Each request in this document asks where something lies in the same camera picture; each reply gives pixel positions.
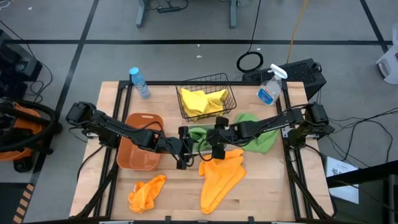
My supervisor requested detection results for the orange microfiber towel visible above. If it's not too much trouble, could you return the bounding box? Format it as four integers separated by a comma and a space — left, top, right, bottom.
127, 174, 168, 214
198, 148, 248, 215

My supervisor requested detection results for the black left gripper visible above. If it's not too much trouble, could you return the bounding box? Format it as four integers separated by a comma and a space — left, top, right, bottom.
163, 125, 190, 170

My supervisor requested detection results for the orange plastic bin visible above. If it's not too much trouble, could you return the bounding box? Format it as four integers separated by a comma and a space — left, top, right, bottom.
116, 112, 165, 171

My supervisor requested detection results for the black power strip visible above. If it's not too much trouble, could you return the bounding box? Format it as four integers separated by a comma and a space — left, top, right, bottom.
157, 6, 183, 14

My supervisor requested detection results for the black side table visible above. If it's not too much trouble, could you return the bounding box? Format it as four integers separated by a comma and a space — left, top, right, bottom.
326, 160, 398, 224

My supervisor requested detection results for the black vacuum hose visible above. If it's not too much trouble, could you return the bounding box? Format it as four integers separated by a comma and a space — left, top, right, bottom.
0, 99, 59, 153

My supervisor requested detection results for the yellow microfiber towel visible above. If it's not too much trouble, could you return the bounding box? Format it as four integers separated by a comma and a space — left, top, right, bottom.
205, 88, 230, 115
180, 88, 210, 121

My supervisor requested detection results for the clear water bottle blue cap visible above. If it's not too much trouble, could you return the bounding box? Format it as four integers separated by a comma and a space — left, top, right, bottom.
129, 67, 152, 100

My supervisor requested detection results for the orange shop vacuum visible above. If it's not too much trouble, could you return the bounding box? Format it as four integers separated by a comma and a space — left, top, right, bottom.
0, 98, 63, 174

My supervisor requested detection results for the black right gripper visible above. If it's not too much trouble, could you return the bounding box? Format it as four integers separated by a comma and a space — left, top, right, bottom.
205, 116, 238, 160

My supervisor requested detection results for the black equipment box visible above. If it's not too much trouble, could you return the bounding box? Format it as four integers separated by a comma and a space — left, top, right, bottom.
0, 29, 44, 100

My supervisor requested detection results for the grey desk leg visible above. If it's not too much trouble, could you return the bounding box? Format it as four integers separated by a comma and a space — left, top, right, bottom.
136, 0, 149, 29
229, 0, 239, 29

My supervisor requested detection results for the black table frame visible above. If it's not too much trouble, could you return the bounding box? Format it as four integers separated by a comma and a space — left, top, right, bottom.
70, 80, 338, 224

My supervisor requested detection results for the glass cleaner spray bottle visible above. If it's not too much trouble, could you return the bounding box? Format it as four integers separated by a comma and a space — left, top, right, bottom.
256, 63, 289, 106

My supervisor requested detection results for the coiled black cable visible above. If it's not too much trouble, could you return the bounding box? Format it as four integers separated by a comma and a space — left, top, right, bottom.
236, 0, 264, 74

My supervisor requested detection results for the white plastic bag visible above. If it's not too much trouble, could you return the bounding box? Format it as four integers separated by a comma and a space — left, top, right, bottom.
375, 23, 398, 85

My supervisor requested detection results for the green microfiber towel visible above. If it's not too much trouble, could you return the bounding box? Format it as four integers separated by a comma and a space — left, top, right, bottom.
233, 113, 280, 154
188, 126, 215, 153

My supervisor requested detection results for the yellow cable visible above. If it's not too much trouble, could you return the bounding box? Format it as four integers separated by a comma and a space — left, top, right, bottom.
285, 0, 309, 65

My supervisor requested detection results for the black wire basket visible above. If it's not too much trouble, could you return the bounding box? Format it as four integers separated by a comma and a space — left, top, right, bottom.
175, 73, 238, 123

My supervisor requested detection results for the black box with keyboard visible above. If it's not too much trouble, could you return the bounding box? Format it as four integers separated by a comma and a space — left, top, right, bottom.
241, 58, 328, 100

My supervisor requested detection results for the white paper sheet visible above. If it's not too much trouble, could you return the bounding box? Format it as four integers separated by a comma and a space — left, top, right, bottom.
325, 156, 360, 205

